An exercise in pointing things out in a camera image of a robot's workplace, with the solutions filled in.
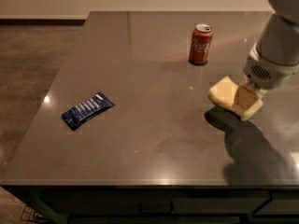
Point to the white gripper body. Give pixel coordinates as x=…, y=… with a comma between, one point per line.
x=267, y=75

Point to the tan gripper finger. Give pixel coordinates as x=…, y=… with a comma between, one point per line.
x=245, y=98
x=253, y=87

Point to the yellow sponge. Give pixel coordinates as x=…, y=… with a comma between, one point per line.
x=222, y=94

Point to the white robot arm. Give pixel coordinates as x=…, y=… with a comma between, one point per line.
x=274, y=58

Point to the red coke can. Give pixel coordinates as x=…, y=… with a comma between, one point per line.
x=200, y=44

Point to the blue snack bar wrapper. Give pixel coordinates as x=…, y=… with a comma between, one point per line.
x=88, y=109

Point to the dark cabinet drawers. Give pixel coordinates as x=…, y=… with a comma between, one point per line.
x=85, y=205

